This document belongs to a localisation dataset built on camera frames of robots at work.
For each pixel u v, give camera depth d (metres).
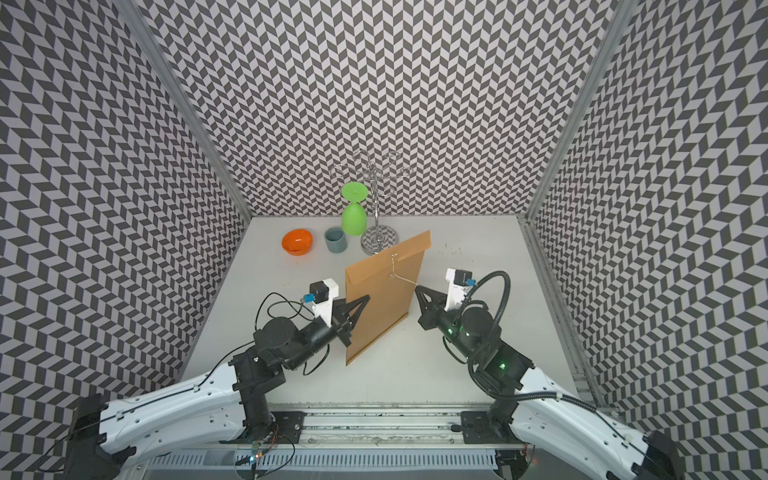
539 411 0.49
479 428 0.74
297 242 1.06
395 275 0.67
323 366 0.60
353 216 0.87
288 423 0.73
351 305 0.60
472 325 0.52
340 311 0.58
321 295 0.53
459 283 0.62
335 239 1.08
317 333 0.57
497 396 0.53
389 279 0.65
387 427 0.75
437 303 0.63
